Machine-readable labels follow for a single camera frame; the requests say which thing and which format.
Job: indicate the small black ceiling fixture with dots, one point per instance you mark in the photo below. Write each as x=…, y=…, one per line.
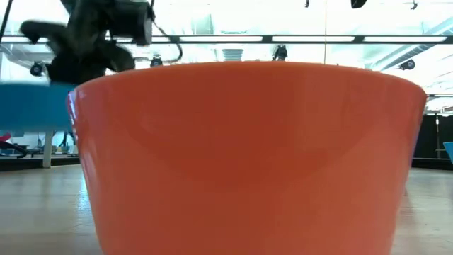
x=413, y=5
x=306, y=3

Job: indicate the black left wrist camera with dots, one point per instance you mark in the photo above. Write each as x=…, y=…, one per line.
x=132, y=21

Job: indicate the black angled bar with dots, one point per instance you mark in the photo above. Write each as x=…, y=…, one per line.
x=12, y=148

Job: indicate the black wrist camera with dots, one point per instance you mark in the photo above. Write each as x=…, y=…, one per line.
x=132, y=21
x=358, y=3

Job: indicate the orange mini bowl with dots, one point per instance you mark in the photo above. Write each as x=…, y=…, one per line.
x=247, y=159

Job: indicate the black ceiling spotlight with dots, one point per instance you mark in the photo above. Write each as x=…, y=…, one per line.
x=36, y=69
x=280, y=52
x=156, y=61
x=407, y=64

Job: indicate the red angled bar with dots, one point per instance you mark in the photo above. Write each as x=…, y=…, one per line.
x=5, y=136

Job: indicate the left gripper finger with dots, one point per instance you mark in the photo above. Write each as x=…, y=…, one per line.
x=74, y=69
x=122, y=58

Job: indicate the white table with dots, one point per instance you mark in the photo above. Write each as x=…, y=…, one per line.
x=47, y=148

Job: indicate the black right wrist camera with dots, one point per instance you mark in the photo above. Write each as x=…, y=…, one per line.
x=358, y=3

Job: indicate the black ceiling light track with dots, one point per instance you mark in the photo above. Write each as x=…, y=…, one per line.
x=174, y=39

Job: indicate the ceiling air vent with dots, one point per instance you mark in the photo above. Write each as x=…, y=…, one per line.
x=232, y=54

